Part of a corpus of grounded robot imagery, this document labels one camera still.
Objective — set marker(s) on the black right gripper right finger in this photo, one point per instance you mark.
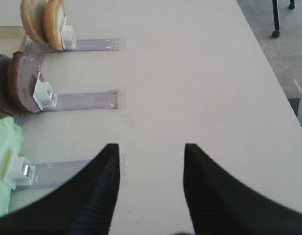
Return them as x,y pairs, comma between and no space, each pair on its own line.
219,204

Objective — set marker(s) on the bun slice nearer pusher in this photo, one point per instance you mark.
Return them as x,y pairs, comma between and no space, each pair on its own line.
54,15

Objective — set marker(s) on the brown meat patty behind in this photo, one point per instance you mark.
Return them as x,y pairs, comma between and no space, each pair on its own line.
7,105

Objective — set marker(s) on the clear rail under lettuce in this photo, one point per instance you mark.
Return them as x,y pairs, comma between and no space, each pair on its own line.
53,175

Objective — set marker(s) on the white pusher block at buns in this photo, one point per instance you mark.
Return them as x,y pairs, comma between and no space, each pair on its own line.
67,35

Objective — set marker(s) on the white pusher block at lettuce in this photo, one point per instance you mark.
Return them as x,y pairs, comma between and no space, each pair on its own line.
19,171

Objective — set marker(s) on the green lettuce leaf in rack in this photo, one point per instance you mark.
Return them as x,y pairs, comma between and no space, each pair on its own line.
11,140

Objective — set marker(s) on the black chair leg with caster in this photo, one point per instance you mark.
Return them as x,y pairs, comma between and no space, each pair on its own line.
276,32

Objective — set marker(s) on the brown meat patty near pusher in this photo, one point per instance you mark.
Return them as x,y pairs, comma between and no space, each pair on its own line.
22,75

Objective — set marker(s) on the clear rail under patties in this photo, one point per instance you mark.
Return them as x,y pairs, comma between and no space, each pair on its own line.
86,101

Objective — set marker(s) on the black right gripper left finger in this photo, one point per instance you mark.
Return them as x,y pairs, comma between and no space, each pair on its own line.
84,205

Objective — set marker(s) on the bun slice behind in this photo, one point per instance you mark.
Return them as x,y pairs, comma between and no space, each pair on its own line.
32,12

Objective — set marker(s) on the white pusher block at patties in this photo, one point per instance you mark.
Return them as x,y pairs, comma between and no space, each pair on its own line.
43,94

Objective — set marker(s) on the clear rail under buns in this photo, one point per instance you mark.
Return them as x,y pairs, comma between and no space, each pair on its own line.
111,44

